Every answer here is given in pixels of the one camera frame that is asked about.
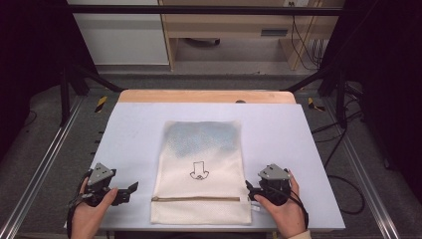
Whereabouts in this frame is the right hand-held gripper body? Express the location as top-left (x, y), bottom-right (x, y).
top-left (257, 162), bottom-right (294, 207)

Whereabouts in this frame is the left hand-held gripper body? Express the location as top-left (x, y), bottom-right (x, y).
top-left (79, 162), bottom-right (117, 207)

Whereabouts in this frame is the person's right hand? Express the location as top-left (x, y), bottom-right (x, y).
top-left (253, 169), bottom-right (309, 239)

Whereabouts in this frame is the person's left hand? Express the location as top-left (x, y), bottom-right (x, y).
top-left (70, 176), bottom-right (119, 239)

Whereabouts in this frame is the white table mat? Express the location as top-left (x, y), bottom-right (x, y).
top-left (64, 102), bottom-right (346, 232)

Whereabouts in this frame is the white mesh laundry bag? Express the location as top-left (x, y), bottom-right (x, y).
top-left (149, 119), bottom-right (253, 225)

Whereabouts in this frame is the yellow black tape strip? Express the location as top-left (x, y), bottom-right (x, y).
top-left (95, 95), bottom-right (109, 115)
top-left (307, 97), bottom-right (326, 113)

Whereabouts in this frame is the black metal stand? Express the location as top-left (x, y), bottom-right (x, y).
top-left (284, 63), bottom-right (350, 129)
top-left (59, 62), bottom-right (124, 127)

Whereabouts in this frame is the wooden table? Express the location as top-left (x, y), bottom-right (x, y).
top-left (117, 89), bottom-right (297, 105)

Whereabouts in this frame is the black curtain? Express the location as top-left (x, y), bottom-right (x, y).
top-left (0, 0), bottom-right (98, 163)
top-left (319, 0), bottom-right (422, 203)

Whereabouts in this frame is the white cabinet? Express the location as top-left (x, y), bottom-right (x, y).
top-left (67, 0), bottom-right (170, 67)

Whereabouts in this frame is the light wooden desk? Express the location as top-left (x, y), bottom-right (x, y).
top-left (158, 0), bottom-right (344, 72)

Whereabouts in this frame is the black horizontal bar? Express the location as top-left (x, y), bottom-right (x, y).
top-left (66, 4), bottom-right (346, 17)

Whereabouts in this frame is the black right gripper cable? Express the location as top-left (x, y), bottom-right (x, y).
top-left (265, 185), bottom-right (311, 231)

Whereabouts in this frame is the aluminium floor rail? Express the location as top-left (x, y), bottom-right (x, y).
top-left (322, 98), bottom-right (402, 239)
top-left (0, 96), bottom-right (86, 239)

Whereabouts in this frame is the black floor cable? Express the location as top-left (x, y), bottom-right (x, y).
top-left (311, 111), bottom-right (366, 216)

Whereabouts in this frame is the bundle of black hanging cables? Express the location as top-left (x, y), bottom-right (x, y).
top-left (290, 14), bottom-right (325, 72)

